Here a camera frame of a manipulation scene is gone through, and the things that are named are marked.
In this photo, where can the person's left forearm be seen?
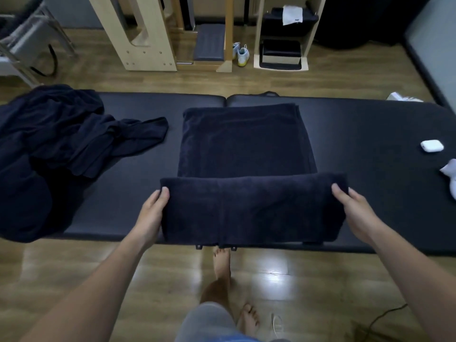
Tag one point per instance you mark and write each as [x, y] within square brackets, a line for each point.
[92, 295]

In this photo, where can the large black bean bag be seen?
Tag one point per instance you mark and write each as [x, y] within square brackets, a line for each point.
[363, 21]

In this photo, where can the wooden exercise stand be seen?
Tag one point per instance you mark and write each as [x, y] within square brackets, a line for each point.
[228, 39]

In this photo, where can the person's left thumb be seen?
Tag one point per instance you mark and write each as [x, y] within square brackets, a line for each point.
[165, 197]

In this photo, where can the white slipper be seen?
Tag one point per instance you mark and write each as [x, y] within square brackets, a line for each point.
[278, 324]

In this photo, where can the person's right forearm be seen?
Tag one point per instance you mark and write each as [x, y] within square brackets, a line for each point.
[416, 277]

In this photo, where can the person's left hand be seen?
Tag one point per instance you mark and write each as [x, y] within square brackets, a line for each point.
[151, 219]

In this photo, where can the light wooden frame panel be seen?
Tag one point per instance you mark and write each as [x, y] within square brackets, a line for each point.
[153, 49]

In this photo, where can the light wooden shelf rack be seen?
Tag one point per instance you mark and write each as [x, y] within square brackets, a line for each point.
[310, 39]

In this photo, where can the person's grey shorts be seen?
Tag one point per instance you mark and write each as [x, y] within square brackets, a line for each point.
[206, 325]

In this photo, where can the white earbuds case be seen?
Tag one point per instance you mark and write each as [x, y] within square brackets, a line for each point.
[432, 146]

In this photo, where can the black padded massage table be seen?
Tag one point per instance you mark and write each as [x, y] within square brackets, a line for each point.
[374, 156]

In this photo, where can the white small towel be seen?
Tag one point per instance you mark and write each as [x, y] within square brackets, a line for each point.
[292, 14]

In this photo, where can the person's left leg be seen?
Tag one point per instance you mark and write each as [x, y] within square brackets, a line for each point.
[219, 277]

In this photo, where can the grey floor mat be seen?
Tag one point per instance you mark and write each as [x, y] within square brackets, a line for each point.
[433, 42]

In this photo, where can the person's right foot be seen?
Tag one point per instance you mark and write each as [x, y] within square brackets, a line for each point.
[248, 318]

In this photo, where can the person's right hand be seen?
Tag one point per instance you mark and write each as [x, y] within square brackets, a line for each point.
[358, 215]

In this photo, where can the white sneaker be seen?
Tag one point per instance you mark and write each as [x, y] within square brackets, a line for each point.
[235, 50]
[243, 56]

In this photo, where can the white paper sheet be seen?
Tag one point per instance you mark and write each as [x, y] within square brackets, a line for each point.
[400, 97]

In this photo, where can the black padded box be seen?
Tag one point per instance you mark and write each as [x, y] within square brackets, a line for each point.
[274, 24]

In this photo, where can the crumpled dark navy towel heap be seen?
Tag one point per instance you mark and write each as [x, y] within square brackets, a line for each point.
[46, 149]

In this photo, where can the black box with pale side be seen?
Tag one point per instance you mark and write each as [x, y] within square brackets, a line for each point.
[281, 55]

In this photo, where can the person's right thumb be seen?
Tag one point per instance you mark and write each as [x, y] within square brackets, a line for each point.
[339, 195]

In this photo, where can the dark grey padded cushion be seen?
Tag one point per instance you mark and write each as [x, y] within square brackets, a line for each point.
[210, 42]

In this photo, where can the grey metal chair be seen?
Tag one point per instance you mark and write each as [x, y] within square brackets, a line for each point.
[25, 39]

